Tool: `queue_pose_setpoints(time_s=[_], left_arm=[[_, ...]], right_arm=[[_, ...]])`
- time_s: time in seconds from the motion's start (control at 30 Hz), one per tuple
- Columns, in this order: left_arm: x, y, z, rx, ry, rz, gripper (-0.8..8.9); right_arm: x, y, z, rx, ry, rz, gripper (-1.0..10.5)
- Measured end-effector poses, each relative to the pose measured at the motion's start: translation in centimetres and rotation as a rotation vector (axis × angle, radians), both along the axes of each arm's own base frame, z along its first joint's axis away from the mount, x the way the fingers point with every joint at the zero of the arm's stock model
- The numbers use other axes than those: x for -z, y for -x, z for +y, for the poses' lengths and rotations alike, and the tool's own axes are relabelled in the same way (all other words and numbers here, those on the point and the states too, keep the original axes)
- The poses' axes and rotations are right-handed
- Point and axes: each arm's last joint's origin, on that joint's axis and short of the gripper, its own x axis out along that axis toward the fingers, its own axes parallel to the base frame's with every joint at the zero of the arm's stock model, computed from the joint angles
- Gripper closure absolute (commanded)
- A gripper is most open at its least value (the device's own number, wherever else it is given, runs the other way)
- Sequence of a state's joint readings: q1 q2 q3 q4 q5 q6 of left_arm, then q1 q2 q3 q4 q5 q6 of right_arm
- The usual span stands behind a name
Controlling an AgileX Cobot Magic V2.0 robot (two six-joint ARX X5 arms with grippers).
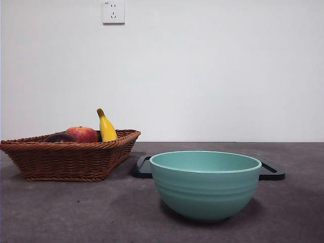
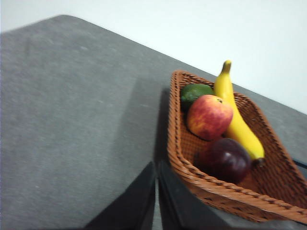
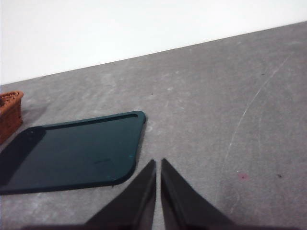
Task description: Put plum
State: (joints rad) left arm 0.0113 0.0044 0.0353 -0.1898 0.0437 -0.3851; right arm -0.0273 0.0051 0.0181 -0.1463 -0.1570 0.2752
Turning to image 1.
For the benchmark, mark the teal ribbed bowl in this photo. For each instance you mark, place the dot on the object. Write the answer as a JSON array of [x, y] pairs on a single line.
[[205, 192]]

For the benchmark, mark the dark red plum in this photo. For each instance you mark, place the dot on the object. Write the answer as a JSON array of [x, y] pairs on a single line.
[[62, 138]]

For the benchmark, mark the dark rectangular tray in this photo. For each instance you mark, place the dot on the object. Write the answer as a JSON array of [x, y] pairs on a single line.
[[141, 172]]

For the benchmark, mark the yellow banana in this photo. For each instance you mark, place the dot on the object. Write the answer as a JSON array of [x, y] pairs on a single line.
[[107, 129]]

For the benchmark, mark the red yellow apple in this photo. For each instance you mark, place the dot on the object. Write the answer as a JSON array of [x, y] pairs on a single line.
[[83, 134]]

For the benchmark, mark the brown wicker basket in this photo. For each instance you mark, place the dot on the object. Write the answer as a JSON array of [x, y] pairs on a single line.
[[63, 162]]

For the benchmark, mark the white wall socket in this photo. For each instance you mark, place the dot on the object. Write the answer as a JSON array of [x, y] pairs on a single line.
[[113, 12]]

